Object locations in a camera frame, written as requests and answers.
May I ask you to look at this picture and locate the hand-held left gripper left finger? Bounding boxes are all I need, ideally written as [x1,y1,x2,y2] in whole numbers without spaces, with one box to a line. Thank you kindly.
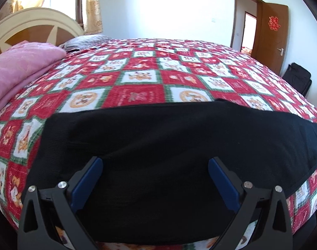
[18,156,104,250]

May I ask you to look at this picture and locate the cream and brown headboard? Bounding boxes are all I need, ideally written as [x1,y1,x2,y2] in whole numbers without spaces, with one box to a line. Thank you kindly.
[0,7,85,60]

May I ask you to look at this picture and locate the striped pillow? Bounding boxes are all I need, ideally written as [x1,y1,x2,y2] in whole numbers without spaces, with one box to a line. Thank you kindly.
[58,34,110,51]

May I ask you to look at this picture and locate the window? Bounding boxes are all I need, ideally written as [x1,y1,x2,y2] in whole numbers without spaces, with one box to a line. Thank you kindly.
[44,0,84,30]

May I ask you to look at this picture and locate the red paper door decoration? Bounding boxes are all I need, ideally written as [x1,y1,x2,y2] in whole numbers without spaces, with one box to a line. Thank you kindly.
[268,16,282,31]

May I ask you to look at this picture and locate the narrow yellow curtain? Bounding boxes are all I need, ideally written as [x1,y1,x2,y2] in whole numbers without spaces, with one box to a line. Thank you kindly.
[83,0,105,35]

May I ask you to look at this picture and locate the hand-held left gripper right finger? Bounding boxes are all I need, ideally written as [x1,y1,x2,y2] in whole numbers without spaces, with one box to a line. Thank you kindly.
[208,156,293,250]

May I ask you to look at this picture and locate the brown door frame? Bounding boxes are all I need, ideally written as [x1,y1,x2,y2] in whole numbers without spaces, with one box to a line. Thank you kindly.
[230,0,265,56]

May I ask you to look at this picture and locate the black pants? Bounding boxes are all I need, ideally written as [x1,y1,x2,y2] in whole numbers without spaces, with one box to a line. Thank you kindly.
[25,98,317,246]

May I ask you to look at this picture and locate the brown wooden door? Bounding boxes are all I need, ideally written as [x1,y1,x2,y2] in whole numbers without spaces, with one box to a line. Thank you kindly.
[252,2,289,75]

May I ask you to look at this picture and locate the black bag on chair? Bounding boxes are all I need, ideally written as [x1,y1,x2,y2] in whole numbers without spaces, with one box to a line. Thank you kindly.
[282,62,312,97]

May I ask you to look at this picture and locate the red checked printed bed cover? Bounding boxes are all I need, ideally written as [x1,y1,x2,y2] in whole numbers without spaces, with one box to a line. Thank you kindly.
[0,38,317,250]

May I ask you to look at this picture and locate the pink folded blanket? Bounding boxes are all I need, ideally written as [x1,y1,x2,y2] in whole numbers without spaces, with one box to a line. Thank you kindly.
[0,40,68,120]

